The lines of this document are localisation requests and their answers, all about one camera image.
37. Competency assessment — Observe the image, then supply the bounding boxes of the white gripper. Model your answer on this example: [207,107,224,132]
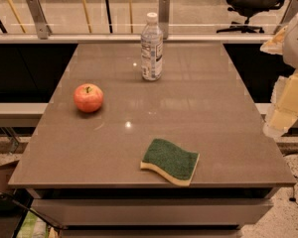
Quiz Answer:
[260,13,298,138]

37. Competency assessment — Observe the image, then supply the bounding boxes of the clear plastic water bottle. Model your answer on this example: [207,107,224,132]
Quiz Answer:
[141,12,163,81]

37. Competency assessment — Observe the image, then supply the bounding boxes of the black office chair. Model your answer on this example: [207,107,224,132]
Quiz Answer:
[218,0,285,34]

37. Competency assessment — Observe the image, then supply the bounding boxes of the green and yellow sponge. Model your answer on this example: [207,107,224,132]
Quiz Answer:
[140,139,200,186]

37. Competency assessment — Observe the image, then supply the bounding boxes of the red apple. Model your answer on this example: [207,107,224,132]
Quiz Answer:
[74,83,103,113]

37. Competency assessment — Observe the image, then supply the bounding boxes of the grey metal railing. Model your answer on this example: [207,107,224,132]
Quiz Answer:
[0,0,298,44]

